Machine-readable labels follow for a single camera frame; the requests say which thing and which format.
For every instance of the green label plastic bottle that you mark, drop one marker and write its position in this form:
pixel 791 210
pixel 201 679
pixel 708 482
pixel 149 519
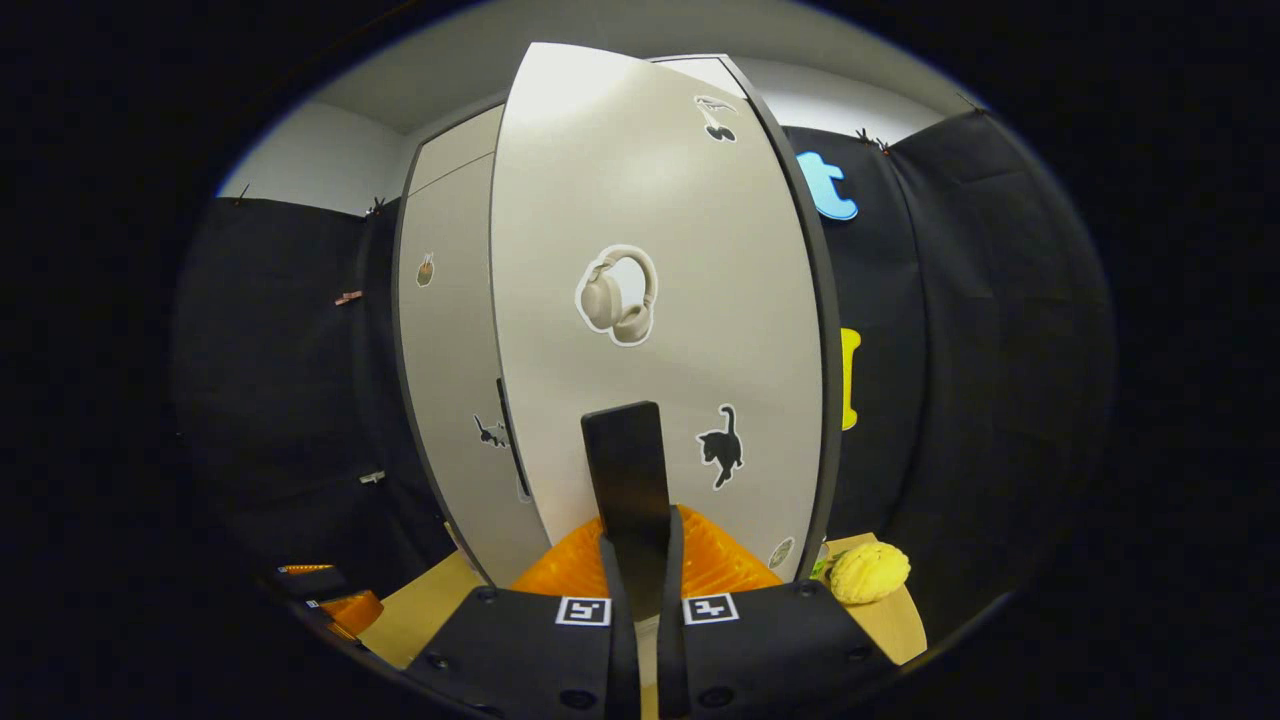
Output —
pixel 822 567

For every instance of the black backdrop cloth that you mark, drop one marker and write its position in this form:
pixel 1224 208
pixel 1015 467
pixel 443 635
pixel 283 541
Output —
pixel 1000 350

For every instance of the beige double-door shoe cabinet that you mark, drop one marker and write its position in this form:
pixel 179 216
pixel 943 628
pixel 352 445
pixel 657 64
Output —
pixel 830 400

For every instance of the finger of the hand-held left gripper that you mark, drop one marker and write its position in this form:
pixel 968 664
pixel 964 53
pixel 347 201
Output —
pixel 350 612
pixel 315 585

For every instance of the wooden clothespin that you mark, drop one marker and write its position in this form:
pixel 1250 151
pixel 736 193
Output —
pixel 348 297

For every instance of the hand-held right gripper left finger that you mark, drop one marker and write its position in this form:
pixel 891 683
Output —
pixel 622 640

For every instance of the beige cabinet drawer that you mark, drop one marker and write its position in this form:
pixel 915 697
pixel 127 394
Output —
pixel 460 145

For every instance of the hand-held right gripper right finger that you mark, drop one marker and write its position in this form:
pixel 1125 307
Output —
pixel 672 640

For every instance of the beige cabinet door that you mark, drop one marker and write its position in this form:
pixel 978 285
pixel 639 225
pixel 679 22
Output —
pixel 450 350
pixel 650 180

